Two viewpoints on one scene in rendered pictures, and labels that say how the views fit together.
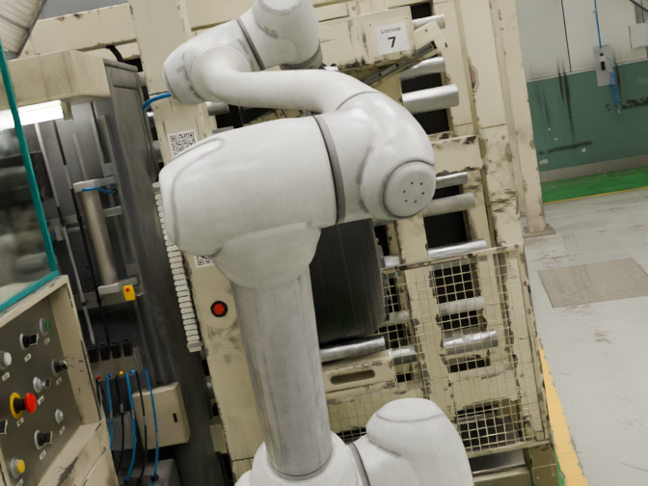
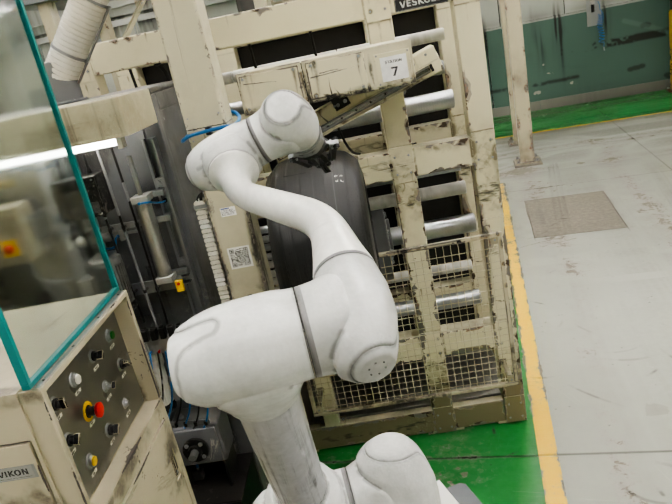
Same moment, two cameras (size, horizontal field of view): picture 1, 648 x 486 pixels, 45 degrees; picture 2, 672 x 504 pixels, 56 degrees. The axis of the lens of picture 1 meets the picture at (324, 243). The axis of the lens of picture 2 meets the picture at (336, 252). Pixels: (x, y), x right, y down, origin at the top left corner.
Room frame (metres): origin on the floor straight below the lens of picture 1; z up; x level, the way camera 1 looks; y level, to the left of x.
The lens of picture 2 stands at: (0.13, -0.14, 1.85)
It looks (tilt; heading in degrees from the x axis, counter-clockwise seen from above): 19 degrees down; 4
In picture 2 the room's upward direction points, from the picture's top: 12 degrees counter-clockwise
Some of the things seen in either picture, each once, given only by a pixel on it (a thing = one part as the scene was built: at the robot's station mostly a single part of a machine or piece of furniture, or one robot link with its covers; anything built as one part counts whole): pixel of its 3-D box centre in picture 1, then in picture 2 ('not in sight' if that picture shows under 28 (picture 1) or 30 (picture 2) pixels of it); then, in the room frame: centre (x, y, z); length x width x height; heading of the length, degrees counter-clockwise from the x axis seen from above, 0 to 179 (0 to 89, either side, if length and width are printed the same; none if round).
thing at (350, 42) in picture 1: (312, 53); (327, 76); (2.46, -0.07, 1.71); 0.61 x 0.25 x 0.15; 89
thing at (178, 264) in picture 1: (180, 266); (219, 266); (2.12, 0.40, 1.19); 0.05 x 0.04 x 0.48; 179
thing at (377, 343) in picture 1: (323, 353); not in sight; (2.02, 0.06, 0.90); 0.35 x 0.05 x 0.05; 89
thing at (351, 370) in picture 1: (326, 376); not in sight; (2.02, 0.06, 0.84); 0.36 x 0.09 x 0.06; 89
